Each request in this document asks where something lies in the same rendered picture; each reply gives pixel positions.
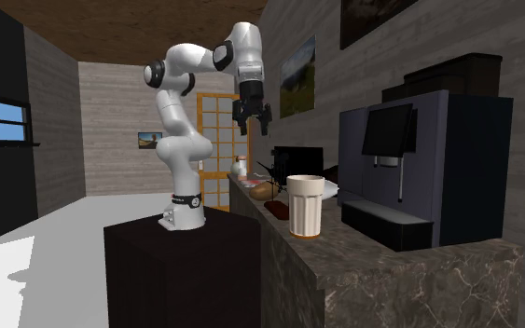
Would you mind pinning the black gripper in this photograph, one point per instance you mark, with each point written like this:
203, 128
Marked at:
250, 93

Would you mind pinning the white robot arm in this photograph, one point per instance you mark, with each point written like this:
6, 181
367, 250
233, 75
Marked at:
178, 122

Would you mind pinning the wooden glass-pane door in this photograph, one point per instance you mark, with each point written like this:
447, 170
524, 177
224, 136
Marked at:
219, 136

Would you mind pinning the small white bottle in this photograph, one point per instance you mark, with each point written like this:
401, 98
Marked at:
242, 166

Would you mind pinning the pale round vase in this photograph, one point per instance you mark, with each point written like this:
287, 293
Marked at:
234, 168

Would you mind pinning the pink flat object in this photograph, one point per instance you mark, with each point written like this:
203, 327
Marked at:
248, 183

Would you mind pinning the black box appliance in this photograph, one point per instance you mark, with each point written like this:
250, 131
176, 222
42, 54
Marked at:
305, 161

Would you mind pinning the brown potato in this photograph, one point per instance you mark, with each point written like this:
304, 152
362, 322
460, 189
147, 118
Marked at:
263, 191

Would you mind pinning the dark red flat object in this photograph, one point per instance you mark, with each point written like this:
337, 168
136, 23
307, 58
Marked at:
277, 210

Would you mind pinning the cream ribbed cup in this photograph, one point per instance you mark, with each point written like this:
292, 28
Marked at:
305, 209

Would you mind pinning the white plate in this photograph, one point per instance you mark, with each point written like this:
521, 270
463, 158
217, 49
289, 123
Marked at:
331, 189

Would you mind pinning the dark robot stand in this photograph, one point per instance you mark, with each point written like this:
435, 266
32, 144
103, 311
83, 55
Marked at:
180, 272

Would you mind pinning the dark grey coffee machine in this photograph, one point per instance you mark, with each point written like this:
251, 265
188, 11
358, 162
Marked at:
462, 172

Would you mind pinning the landscape wall picture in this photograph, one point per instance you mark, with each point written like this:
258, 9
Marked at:
298, 82

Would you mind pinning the small yellow wall picture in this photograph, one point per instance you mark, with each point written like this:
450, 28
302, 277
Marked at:
149, 140

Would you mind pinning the dark wall picture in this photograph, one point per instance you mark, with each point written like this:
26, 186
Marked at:
371, 20

